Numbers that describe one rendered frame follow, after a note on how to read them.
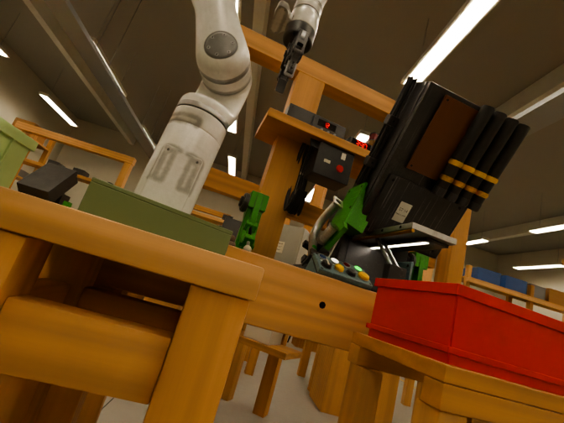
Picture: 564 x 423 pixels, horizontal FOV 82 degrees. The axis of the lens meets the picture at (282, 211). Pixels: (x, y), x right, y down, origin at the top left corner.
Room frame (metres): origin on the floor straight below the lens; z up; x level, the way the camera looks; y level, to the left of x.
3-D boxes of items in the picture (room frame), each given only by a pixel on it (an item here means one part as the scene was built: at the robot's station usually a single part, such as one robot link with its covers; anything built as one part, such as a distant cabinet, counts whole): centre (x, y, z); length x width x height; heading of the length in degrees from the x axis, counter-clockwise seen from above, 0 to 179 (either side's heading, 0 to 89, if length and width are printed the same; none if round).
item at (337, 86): (1.46, -0.23, 1.89); 1.50 x 0.09 x 0.09; 104
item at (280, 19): (0.66, 0.10, 1.47); 0.11 x 0.09 x 0.06; 104
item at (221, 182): (1.53, -0.21, 1.23); 1.30 x 0.05 x 0.09; 104
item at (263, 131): (1.42, -0.24, 1.52); 0.90 x 0.25 x 0.04; 104
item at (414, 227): (1.09, -0.40, 1.11); 0.39 x 0.16 x 0.03; 14
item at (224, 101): (0.52, 0.17, 1.14); 0.09 x 0.09 x 0.17; 87
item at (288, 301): (0.90, -0.37, 0.82); 1.50 x 0.14 x 0.15; 104
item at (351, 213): (1.09, -0.24, 1.17); 0.13 x 0.12 x 0.20; 104
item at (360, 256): (1.33, -0.37, 1.07); 0.30 x 0.18 x 0.34; 104
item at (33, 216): (0.51, 0.19, 0.83); 0.32 x 0.32 x 0.04; 11
